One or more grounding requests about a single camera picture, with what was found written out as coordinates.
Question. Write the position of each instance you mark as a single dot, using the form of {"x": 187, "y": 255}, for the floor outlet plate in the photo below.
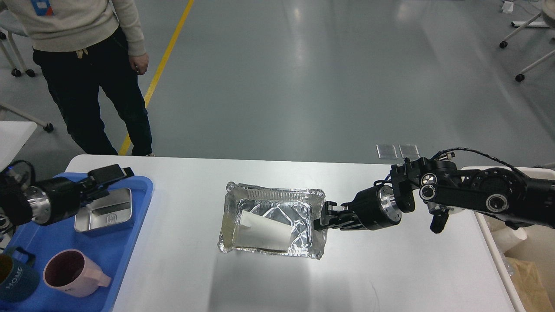
{"x": 409, "y": 151}
{"x": 386, "y": 151}

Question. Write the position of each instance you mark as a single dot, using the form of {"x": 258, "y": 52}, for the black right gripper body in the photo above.
{"x": 376, "y": 208}

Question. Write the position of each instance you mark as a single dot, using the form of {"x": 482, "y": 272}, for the person's hand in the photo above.
{"x": 139, "y": 63}

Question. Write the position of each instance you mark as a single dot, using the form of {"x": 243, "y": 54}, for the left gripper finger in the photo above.
{"x": 95, "y": 186}

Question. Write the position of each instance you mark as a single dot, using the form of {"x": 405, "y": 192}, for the pink mug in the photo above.
{"x": 73, "y": 273}

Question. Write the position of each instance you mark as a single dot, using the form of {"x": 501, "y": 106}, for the right floor outlet plate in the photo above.
{"x": 409, "y": 151}

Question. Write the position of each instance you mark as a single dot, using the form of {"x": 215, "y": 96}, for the blue plastic tray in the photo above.
{"x": 111, "y": 251}

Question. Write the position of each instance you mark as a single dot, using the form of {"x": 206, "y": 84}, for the grey office chair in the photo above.
{"x": 10, "y": 26}

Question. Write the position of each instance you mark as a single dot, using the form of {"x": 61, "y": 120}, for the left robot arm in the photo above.
{"x": 16, "y": 180}

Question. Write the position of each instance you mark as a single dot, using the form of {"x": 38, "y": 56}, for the dark blue mug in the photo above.
{"x": 18, "y": 278}

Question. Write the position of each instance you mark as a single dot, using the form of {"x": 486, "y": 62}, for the left floor outlet plate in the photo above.
{"x": 386, "y": 151}

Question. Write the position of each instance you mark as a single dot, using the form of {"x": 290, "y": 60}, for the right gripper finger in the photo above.
{"x": 343, "y": 219}

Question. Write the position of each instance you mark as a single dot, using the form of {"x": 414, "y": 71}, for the person in dark trousers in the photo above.
{"x": 82, "y": 47}

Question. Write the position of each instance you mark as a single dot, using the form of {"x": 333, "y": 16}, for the brown paper bag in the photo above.
{"x": 525, "y": 277}

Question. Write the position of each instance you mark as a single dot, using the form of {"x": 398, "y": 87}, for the square steel tray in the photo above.
{"x": 107, "y": 214}

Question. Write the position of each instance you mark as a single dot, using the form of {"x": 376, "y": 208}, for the white paper cup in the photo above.
{"x": 507, "y": 238}

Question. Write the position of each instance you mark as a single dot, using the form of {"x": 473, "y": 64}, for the beige waste bin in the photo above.
{"x": 538, "y": 247}

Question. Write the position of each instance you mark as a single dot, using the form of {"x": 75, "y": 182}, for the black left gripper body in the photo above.
{"x": 55, "y": 200}

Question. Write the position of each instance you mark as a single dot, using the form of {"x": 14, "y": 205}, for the white side table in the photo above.
{"x": 13, "y": 136}

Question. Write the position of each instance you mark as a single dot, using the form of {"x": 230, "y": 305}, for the aluminium foil container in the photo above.
{"x": 295, "y": 207}

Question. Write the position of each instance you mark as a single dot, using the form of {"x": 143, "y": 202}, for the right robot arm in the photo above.
{"x": 504, "y": 193}

